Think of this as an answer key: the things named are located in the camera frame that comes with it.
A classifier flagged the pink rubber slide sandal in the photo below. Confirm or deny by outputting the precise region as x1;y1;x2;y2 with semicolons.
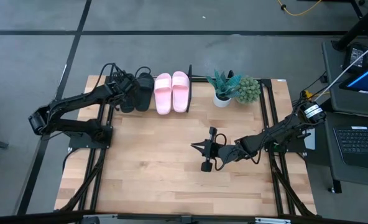
171;70;191;113
154;73;173;116

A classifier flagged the black aluminium rail frame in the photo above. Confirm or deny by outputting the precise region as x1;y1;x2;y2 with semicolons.
58;76;118;214
258;78;317;217

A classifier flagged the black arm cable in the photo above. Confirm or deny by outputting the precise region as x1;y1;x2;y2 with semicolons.
214;133;229;147
134;65;153;78

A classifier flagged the yellow floor cable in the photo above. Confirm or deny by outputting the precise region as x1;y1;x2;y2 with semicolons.
277;0;323;17

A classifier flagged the black desk leg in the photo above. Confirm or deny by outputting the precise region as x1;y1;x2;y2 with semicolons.
331;0;368;52

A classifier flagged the teal succulent in white pot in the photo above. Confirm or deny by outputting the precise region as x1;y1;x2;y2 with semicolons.
206;70;244;108

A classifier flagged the black power adapter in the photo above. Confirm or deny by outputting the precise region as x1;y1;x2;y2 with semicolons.
342;42;368;74

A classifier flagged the thin white rod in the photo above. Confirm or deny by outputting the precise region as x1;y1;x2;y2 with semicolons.
311;39;368;105

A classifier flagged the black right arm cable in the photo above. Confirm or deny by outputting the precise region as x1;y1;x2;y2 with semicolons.
214;133;229;147

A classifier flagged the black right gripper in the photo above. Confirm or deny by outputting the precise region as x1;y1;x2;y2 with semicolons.
190;126;239;173

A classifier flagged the wooden shelf with black frame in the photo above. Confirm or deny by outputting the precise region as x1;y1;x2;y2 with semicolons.
106;63;193;113

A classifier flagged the round green artificial plant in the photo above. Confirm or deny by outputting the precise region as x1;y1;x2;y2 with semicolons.
233;75;262;105

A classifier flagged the black laptop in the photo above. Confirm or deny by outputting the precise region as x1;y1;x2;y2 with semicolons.
333;125;368;171

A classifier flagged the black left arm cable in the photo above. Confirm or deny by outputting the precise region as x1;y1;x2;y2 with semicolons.
134;65;153;78

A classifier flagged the black crossbar with silver brackets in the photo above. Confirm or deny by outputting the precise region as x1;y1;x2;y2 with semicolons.
0;210;368;224

